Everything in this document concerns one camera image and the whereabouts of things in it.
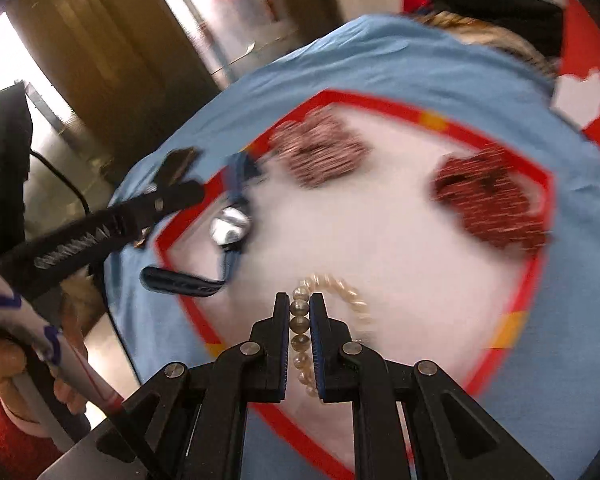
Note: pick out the black and red garment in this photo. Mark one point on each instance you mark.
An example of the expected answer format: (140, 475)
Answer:
(510, 10)

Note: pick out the blue printed blanket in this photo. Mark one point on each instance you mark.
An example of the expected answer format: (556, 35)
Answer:
(380, 60)

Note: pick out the person's left forearm red sleeve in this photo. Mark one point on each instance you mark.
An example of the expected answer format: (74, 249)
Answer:
(10, 447)

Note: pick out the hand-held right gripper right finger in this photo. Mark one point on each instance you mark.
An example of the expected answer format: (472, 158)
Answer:
(320, 355)

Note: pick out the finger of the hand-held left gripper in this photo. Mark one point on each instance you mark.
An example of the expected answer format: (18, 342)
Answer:
(180, 284)
(172, 195)

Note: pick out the black chair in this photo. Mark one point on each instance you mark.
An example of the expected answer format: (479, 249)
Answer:
(2, 160)

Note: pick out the red cloth with white patch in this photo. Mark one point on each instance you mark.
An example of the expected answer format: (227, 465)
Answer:
(587, 50)

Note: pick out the pink sequined hair bow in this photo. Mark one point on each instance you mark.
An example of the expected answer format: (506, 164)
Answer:
(320, 152)

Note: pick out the dark red sequined hair bow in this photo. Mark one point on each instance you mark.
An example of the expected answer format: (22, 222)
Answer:
(490, 202)

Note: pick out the tan fur trim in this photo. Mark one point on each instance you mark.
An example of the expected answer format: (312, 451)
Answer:
(500, 47)

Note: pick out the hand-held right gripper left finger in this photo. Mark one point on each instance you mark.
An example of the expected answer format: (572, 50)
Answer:
(282, 355)

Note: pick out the brown wooden door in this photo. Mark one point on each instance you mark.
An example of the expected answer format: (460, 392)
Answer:
(110, 45)

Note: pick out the person's left hand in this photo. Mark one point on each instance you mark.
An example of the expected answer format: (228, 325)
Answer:
(2, 365)

